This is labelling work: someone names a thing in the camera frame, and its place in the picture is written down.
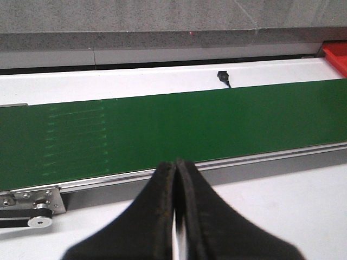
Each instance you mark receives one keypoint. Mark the grey stone shelf slab right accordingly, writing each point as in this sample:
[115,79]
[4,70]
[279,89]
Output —
[296,21]

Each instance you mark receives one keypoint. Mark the grey stone shelf slab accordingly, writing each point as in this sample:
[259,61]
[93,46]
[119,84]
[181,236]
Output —
[48,25]
[296,21]

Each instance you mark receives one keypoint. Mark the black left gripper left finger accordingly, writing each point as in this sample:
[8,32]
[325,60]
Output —
[142,231]

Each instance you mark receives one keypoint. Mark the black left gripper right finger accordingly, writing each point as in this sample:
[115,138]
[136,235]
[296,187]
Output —
[214,230]

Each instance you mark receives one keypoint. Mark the grey stone shelf slab left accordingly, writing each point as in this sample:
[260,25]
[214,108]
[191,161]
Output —
[48,25]

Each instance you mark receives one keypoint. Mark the red plastic tray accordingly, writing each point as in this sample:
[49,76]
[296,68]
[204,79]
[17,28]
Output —
[335,53]

